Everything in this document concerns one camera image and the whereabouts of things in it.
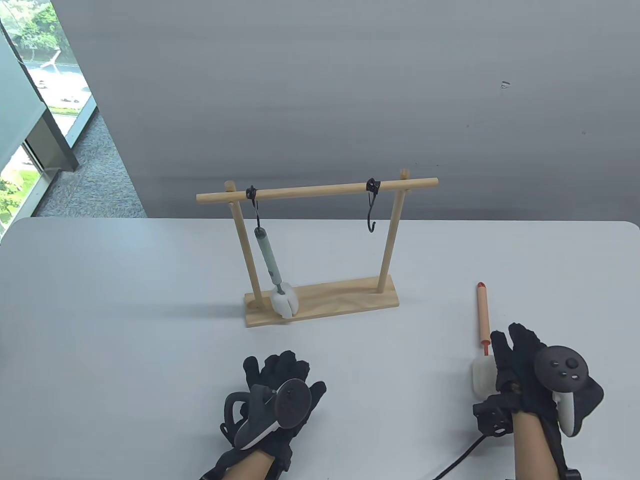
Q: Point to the person's right hand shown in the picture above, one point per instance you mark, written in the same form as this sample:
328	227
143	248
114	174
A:
520	350

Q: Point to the person's left hand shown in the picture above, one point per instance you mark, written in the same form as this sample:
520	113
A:
280	367

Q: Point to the black metal s-hook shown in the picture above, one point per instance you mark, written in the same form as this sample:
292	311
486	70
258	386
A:
250	192
372	186

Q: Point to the person's left forearm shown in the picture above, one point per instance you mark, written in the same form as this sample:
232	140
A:
247	466

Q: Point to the person's right forearm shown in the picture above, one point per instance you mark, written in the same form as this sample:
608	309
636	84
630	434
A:
535	450

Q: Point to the black and white right controller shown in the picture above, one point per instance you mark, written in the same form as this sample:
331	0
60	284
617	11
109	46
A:
560	370

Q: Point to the black and white controller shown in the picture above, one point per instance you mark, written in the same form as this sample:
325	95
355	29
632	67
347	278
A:
560	370
260	425

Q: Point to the black and white left controller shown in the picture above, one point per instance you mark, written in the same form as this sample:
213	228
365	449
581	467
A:
260	425

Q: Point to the wooden hanging rack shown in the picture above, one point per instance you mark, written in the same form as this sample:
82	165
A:
340	299

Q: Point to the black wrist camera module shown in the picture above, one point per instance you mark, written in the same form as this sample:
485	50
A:
492	417

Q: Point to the grey window frame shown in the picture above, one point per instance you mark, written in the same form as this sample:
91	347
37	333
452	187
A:
50	140

